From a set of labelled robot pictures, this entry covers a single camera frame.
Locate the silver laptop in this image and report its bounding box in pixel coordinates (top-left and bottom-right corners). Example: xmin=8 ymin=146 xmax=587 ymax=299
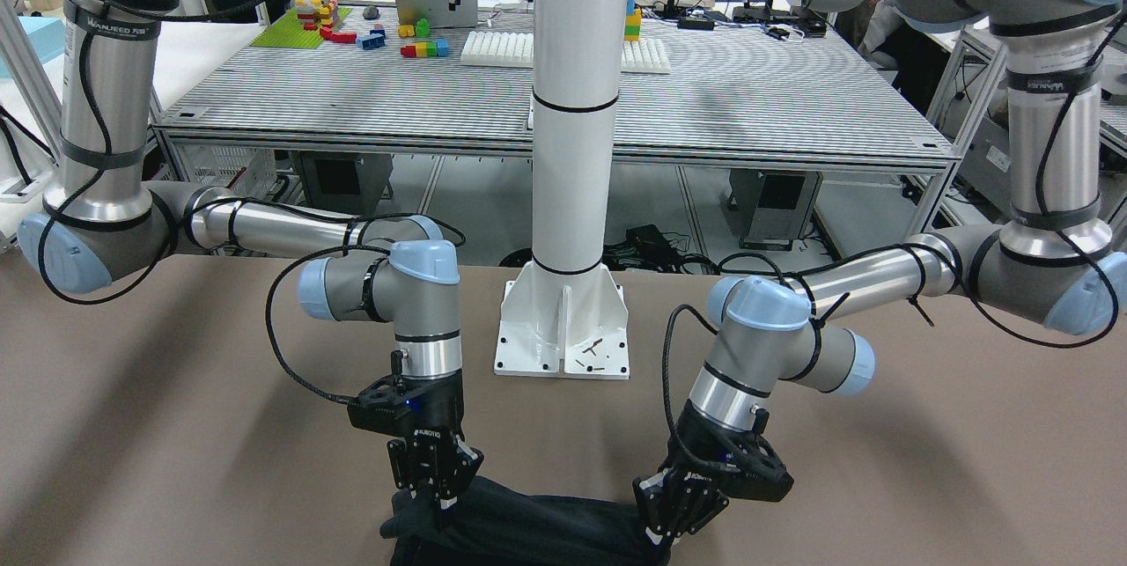
xmin=394 ymin=0 xmax=479 ymax=28

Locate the green lego baseplate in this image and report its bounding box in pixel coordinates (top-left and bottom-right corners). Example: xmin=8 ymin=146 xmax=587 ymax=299
xmin=250 ymin=0 xmax=357 ymax=48

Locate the black graphic t-shirt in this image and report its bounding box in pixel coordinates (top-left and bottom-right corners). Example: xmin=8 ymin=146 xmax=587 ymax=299
xmin=379 ymin=476 xmax=671 ymax=565

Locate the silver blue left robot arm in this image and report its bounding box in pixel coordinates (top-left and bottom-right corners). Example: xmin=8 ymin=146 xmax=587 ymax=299
xmin=633 ymin=0 xmax=1124 ymax=555

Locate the striped grey work table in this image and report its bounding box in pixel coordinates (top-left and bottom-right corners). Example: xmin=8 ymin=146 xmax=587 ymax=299
xmin=158 ymin=19 xmax=959 ymax=173

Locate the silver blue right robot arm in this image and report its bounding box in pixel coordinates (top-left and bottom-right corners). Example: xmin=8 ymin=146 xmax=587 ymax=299
xmin=18 ymin=0 xmax=483 ymax=527

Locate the colourful toy block stack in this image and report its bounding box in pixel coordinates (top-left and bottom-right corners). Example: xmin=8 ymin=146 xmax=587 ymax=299
xmin=623 ymin=0 xmax=644 ymax=43

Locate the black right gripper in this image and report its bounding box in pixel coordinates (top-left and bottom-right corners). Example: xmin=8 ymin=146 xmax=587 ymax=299
xmin=347 ymin=371 xmax=483 ymax=533

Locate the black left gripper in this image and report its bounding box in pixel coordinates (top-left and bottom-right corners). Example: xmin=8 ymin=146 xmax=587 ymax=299
xmin=633 ymin=404 xmax=795 ymax=549

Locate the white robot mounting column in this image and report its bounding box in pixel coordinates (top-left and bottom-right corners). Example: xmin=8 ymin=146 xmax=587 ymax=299
xmin=494 ymin=0 xmax=630 ymax=380

